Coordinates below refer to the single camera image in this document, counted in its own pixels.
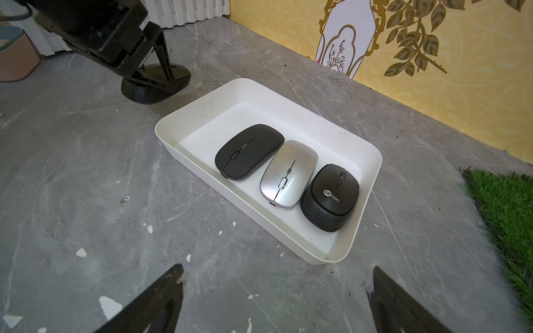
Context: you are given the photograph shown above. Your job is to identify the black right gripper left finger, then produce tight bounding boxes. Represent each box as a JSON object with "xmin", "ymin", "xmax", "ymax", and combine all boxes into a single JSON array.
[{"xmin": 97, "ymin": 264, "xmax": 185, "ymax": 333}]

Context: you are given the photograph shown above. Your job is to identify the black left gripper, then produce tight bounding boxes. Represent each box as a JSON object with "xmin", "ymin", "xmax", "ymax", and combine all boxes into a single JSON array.
[{"xmin": 16, "ymin": 1, "xmax": 176, "ymax": 93}]

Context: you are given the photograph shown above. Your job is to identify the silver mouse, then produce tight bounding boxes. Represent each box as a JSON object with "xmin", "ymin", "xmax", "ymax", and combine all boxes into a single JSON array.
[{"xmin": 260, "ymin": 140, "xmax": 318, "ymax": 209}]

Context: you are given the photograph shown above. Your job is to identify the white plastic storage box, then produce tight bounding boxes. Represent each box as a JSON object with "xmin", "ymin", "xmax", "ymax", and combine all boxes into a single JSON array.
[{"xmin": 155, "ymin": 78, "xmax": 384, "ymax": 266}]

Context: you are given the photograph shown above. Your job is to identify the green artificial grass mat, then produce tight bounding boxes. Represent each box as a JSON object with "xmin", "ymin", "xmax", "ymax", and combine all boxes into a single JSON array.
[{"xmin": 462, "ymin": 168, "xmax": 532, "ymax": 326}]

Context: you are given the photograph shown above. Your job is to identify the white fence flower planter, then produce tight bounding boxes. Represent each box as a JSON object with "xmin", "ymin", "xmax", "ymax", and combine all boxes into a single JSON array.
[{"xmin": 142, "ymin": 0, "xmax": 230, "ymax": 29}]

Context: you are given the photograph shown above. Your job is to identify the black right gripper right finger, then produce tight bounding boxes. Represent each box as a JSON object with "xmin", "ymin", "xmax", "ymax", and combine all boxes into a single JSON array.
[{"xmin": 366, "ymin": 266, "xmax": 451, "ymax": 333}]

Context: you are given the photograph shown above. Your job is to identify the black ribbed mouse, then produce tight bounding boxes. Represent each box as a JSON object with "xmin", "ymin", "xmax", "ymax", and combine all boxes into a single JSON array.
[{"xmin": 300, "ymin": 164, "xmax": 359, "ymax": 233}]

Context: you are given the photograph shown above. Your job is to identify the blue tray with stones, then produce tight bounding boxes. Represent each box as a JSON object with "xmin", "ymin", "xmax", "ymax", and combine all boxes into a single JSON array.
[{"xmin": 0, "ymin": 26, "xmax": 40, "ymax": 82}]

